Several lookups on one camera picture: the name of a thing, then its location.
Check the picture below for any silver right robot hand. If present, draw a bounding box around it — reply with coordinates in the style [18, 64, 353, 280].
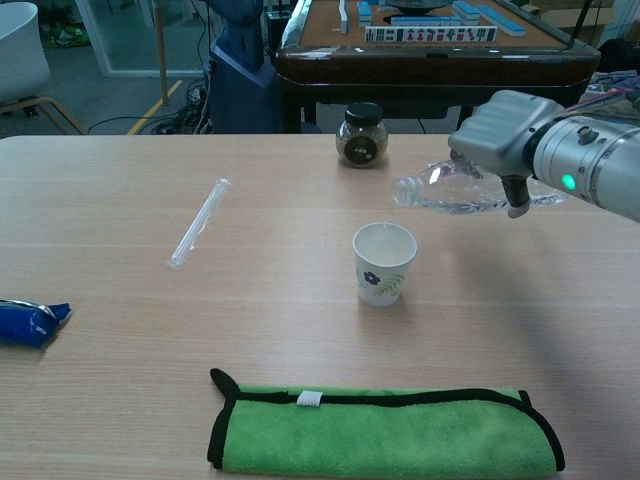
[447, 90, 566, 220]

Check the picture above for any transparent plastic bottle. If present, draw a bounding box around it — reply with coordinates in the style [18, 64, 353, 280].
[390, 160, 570, 216]

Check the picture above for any floral print paper cup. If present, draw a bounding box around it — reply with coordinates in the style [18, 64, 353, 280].
[352, 222, 419, 308]

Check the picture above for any dark wooden mahjong table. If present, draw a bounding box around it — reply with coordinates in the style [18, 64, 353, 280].
[275, 0, 602, 135]

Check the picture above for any face-up mahjong tile row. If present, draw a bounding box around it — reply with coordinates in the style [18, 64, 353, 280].
[364, 25, 499, 44]

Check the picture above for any black tripod stand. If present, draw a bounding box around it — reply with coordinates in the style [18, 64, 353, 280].
[564, 0, 594, 51]

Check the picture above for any glass jar with black lid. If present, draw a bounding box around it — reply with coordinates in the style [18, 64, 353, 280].
[335, 101, 389, 170]

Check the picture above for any blue machine base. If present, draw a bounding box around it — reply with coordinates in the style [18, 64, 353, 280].
[202, 0, 281, 135]

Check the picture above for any clear wrapped drinking straw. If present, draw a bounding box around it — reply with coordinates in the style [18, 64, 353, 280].
[167, 177, 233, 270]

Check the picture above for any green microfibre cloth black trim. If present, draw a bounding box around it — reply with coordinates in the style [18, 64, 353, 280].
[206, 368, 566, 473]

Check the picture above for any wooden pole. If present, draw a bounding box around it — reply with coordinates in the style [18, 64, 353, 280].
[153, 0, 170, 105]

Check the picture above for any white chair with wooden legs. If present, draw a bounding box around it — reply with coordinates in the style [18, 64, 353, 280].
[0, 1, 84, 136]

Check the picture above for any blue snack packet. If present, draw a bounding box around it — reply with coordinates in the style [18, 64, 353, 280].
[0, 298, 73, 350]

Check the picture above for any black floor cable bundle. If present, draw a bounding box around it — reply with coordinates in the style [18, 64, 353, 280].
[89, 79, 216, 136]

